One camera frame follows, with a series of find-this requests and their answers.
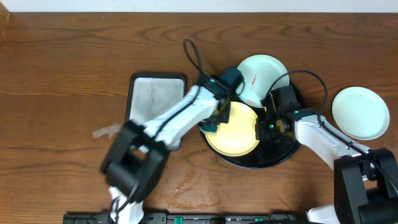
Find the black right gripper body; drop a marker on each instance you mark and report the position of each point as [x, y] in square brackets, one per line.
[267, 130]

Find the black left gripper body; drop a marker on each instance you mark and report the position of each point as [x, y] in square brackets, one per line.
[218, 115]

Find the green sponge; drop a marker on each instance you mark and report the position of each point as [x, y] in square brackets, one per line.
[208, 128]

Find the yellow plate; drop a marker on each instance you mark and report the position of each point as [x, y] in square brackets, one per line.
[238, 136]

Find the mint green plate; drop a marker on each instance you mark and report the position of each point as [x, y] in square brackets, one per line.
[360, 113]
[259, 73]

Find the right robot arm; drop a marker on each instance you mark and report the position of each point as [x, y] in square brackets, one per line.
[365, 180]

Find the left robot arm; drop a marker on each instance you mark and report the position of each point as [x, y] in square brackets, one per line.
[136, 159]

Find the round black tray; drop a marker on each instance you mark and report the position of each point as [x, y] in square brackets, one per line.
[265, 154]

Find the black rectangular soapy tray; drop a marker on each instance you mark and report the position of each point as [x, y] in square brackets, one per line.
[151, 94]

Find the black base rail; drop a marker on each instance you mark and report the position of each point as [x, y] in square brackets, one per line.
[163, 218]

